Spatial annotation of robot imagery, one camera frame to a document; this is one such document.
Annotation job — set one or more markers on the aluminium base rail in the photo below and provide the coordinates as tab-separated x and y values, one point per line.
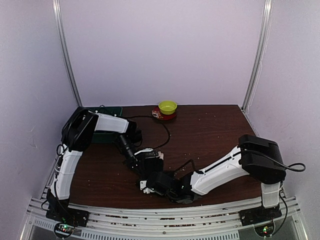
207	222

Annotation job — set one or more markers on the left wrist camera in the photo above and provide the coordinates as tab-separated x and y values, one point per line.
134	134

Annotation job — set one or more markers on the controller board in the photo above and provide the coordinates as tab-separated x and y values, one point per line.
63	230
265	230

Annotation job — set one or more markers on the right controller board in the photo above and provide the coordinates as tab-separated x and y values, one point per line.
265	230

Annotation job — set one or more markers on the left controller board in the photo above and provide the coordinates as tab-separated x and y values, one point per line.
63	230

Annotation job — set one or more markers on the aluminium frame post left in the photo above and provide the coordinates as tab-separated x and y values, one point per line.
65	53

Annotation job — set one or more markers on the lime green plastic bowl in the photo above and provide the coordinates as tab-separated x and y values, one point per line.
167	107

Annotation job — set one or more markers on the red floral plate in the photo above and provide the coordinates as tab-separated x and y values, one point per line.
156	113

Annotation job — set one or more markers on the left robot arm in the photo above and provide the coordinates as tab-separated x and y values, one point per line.
76	137

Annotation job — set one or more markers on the green plastic divider tray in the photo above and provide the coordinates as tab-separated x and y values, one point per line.
105	137

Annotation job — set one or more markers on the aluminium frame post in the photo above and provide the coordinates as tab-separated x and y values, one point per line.
257	64
65	53

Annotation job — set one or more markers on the aluminium frame post right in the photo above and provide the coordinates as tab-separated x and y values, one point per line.
257	64

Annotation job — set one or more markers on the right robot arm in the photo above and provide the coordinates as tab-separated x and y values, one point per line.
257	157

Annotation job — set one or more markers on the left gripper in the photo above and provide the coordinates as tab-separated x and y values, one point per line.
133	161

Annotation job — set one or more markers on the black underwear beige waistband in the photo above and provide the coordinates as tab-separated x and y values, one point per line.
150	165

